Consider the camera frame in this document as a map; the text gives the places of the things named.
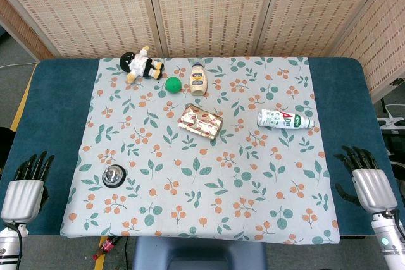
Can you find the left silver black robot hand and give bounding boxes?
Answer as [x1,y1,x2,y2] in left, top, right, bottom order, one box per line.
[0,151,55,224]

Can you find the woven folding screen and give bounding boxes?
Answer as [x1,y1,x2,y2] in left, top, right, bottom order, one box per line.
[0,0,405,104]

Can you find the floral patterned tablecloth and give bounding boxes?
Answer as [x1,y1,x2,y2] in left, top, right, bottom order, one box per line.
[59,56,341,245]

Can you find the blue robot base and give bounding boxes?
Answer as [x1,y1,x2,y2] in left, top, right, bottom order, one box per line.
[132,236,268,270]

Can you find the red white snack packet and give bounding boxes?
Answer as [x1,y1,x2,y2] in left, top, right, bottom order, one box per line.
[177,102,224,140]

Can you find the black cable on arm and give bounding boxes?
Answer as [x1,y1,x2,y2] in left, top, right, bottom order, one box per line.
[3,222,29,270]
[381,209,405,250]

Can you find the mayonnaise squeeze bottle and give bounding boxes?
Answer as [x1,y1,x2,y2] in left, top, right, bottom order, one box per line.
[189,62,209,97]

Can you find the plush doll black white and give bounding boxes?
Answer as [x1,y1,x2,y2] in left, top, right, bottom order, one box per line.
[120,46,165,83]

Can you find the white AD milk bottle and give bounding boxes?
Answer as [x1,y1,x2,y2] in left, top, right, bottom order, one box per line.
[256,108,315,130]

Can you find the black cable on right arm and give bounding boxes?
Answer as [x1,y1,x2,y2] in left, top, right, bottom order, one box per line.
[381,209,405,250]

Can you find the black silver call bell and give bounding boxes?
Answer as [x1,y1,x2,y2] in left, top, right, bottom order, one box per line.
[101,164,127,189]

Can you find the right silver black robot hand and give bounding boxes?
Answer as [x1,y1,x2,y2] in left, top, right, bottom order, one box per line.
[333,145,399,214]

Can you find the red connector on cable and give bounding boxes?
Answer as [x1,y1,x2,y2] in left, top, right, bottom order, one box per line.
[93,237,120,260]

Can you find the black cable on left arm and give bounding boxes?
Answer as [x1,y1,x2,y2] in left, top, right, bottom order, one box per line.
[3,222,29,270]

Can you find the green ball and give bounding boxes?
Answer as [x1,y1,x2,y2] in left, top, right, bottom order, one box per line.
[165,77,182,94]

